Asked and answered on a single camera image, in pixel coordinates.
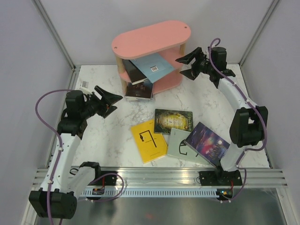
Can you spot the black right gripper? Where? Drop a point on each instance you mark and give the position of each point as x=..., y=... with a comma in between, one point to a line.
x=192, y=73

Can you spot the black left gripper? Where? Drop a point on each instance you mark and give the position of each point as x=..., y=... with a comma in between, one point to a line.
x=108, y=98

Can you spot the light blue booklet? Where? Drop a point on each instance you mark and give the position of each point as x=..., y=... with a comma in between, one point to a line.
x=153, y=66

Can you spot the dark Wuthering Heights book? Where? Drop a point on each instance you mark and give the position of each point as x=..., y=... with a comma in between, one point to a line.
x=140, y=90

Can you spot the black hardcover book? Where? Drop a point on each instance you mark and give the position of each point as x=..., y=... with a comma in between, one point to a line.
x=134, y=74

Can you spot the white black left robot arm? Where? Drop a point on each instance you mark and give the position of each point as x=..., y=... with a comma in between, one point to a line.
x=58, y=193

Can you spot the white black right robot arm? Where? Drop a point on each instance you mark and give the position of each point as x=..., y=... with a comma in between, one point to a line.
x=248, y=130

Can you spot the blue ocean book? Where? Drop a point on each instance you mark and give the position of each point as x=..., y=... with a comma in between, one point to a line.
x=137, y=99

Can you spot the pink three-tier shelf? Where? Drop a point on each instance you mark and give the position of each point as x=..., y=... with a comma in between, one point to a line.
x=167, y=38

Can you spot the green yellow Alice book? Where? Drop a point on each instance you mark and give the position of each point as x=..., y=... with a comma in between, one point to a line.
x=165, y=120

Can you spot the yellow booklet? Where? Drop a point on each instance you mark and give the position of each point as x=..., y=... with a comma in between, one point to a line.
x=151, y=146

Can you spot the pale grey booklet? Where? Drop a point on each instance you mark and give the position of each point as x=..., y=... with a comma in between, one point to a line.
x=178, y=149

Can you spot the purple Robinson Crusoe book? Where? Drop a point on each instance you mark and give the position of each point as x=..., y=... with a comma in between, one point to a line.
x=207, y=144

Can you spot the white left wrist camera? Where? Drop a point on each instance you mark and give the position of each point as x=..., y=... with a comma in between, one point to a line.
x=84, y=88

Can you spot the aluminium front rail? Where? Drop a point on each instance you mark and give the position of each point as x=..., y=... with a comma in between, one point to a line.
x=186, y=177

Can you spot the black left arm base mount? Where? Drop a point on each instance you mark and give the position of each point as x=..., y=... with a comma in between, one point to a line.
x=105, y=178

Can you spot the white slotted cable duct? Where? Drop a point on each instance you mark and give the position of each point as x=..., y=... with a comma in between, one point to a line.
x=110, y=192

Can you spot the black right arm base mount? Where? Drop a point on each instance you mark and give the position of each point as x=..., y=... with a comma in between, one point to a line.
x=213, y=178

